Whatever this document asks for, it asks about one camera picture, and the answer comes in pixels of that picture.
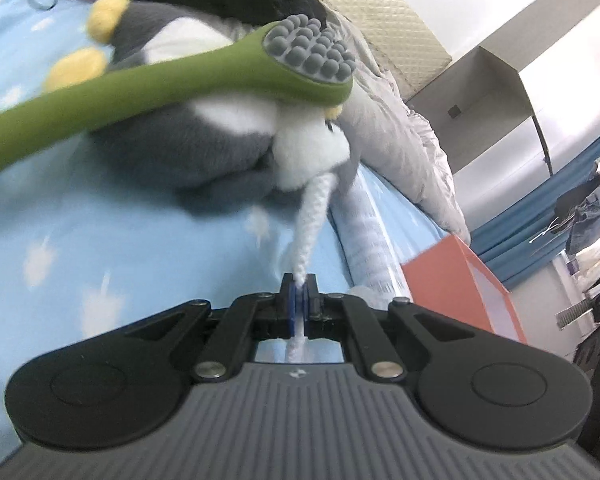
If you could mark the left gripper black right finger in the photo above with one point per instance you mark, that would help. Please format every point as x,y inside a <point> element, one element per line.
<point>484,389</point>

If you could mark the white wardrobe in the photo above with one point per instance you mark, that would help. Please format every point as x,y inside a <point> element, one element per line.
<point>540,68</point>

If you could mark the blue curtain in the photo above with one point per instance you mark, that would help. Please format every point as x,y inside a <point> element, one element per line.
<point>512,244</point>

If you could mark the green massage brush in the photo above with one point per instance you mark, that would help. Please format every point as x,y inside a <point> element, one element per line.
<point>275,60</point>

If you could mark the grey white penguin plush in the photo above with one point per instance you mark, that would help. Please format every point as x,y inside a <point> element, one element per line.
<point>218,152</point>

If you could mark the pink cardboard shoe box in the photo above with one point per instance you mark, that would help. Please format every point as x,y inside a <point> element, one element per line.
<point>450,279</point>

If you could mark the grey duvet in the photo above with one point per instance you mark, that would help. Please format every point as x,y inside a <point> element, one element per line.
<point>395,141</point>

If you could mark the cream quilted headboard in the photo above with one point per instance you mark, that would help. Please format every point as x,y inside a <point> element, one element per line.
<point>401,41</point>

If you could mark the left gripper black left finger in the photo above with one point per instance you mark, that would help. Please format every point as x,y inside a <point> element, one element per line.
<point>114,388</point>

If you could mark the light blue patterned bedsheet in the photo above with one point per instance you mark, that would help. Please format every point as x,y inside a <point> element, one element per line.
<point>82,252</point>

